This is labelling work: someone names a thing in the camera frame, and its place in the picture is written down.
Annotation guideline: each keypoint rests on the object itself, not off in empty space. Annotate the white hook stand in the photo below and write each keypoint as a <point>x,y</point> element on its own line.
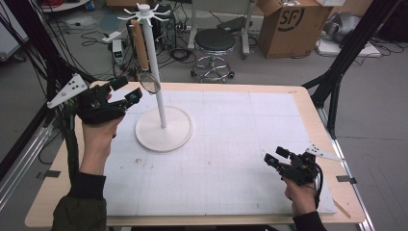
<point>163,131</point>

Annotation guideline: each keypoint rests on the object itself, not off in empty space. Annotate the black round stool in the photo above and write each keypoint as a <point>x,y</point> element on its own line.
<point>214,41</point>

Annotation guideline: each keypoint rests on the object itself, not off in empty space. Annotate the black tape strip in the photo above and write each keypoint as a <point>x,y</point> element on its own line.
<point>346,179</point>
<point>52,173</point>

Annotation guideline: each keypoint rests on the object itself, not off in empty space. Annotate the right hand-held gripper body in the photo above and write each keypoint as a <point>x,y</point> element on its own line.
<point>301,170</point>

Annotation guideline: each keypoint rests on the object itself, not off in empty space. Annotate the white foam mat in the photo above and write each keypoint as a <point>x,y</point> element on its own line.
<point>231,134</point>

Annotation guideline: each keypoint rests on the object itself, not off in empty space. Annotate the cardboard box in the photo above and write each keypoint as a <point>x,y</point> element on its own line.
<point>288,35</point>

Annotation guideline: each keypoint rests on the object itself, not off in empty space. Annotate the black computer tower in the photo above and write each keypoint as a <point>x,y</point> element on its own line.
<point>166,29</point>

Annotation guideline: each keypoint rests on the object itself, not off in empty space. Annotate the black metal frame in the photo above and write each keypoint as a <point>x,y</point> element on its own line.
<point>48,48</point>
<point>340,64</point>

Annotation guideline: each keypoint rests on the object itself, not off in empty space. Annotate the white flat board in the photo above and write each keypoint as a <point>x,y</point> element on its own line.
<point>352,49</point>

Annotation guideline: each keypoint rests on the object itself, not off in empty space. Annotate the aluminium rail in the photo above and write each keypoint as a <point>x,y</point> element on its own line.
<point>22,166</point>
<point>352,192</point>

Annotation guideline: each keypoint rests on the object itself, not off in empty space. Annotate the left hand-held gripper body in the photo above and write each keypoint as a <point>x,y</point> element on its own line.
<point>96,106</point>

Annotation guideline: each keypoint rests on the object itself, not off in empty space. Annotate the brown tape strip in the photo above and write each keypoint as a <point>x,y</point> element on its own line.
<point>341,209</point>

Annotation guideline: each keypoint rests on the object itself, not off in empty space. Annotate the person's left hand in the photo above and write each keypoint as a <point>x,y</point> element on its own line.
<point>96,144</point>

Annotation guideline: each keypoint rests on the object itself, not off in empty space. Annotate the white power strip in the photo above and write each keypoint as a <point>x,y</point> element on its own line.
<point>111,36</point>
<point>118,51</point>

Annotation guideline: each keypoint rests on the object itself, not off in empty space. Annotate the person's right hand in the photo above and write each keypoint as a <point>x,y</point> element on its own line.
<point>303,199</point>

